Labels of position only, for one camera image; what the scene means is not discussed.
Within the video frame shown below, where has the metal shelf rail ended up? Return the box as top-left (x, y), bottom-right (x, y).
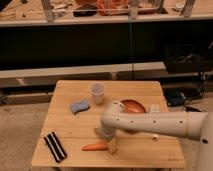
top-left (0, 62), bottom-right (166, 87)

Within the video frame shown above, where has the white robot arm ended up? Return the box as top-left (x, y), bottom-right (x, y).
top-left (97, 101), bottom-right (213, 171)

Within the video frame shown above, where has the orange object on shelf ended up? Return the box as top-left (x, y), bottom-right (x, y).
top-left (96, 0), bottom-right (129, 16)

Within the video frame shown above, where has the translucent ceramic cup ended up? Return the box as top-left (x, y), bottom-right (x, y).
top-left (90, 82), bottom-right (105, 104)

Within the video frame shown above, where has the orange plate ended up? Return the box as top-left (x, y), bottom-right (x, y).
top-left (122, 99), bottom-right (146, 113)

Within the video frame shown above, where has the wooden table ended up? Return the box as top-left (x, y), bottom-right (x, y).
top-left (31, 80), bottom-right (185, 168)

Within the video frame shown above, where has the blue sponge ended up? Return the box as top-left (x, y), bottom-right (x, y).
top-left (70, 100), bottom-right (90, 114)

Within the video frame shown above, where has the black box on floor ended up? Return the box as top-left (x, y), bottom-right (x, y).
top-left (164, 88), bottom-right (201, 107)

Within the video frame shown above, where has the white squeeze bottle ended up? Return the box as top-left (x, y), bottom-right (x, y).
top-left (149, 104), bottom-right (160, 141)

